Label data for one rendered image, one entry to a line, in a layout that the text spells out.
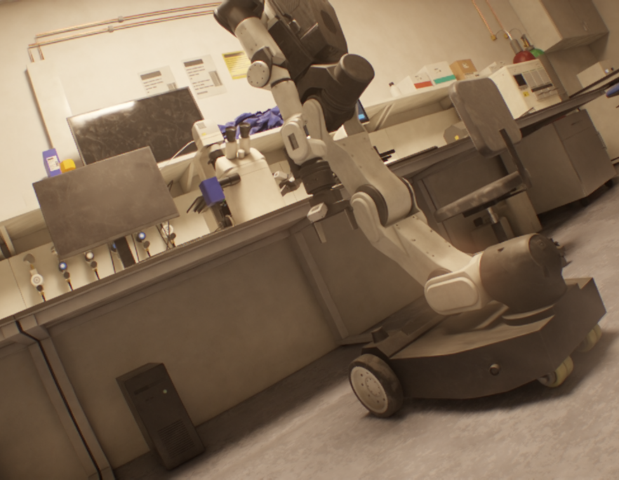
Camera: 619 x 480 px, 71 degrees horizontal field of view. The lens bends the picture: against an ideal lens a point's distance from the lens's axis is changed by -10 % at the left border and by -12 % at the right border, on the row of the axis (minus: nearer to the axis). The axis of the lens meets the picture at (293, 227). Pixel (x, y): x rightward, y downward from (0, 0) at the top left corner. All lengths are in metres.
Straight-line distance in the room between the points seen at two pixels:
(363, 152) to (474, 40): 3.62
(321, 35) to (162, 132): 1.32
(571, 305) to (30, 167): 2.53
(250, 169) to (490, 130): 1.07
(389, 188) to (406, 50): 2.87
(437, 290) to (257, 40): 0.88
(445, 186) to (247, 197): 2.04
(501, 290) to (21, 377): 2.05
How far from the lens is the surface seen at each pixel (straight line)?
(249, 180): 1.91
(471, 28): 5.14
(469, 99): 2.24
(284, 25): 1.61
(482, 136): 2.18
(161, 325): 2.50
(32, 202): 2.36
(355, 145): 1.55
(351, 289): 2.92
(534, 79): 3.93
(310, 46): 1.58
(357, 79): 1.43
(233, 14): 1.56
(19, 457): 2.51
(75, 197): 2.07
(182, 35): 3.34
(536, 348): 1.17
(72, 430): 2.37
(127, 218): 2.05
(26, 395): 2.48
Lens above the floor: 0.53
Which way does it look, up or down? 4 degrees up
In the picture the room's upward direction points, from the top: 25 degrees counter-clockwise
